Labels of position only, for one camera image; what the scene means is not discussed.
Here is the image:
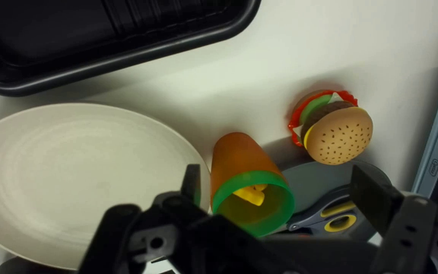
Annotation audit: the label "orange cup with green rim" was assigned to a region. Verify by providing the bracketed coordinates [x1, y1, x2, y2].
[209, 130, 297, 240]

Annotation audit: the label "black ridged tray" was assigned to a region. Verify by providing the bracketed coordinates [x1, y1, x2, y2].
[0, 0, 262, 97]

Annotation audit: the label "toy hamburger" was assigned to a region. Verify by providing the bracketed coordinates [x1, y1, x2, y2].
[288, 88, 376, 165]

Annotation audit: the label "yellow toy fry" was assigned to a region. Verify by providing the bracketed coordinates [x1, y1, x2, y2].
[233, 182, 270, 206]

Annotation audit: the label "beige round plate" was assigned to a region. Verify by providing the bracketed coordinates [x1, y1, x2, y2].
[0, 101, 212, 270]

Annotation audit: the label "grey scissors with yellow handles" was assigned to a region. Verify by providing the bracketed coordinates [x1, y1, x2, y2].
[286, 197, 361, 235]

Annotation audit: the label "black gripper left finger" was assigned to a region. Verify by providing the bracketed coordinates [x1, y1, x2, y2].
[79, 162, 210, 274]

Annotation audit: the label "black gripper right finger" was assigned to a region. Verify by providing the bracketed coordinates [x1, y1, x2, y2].
[350, 164, 438, 274]

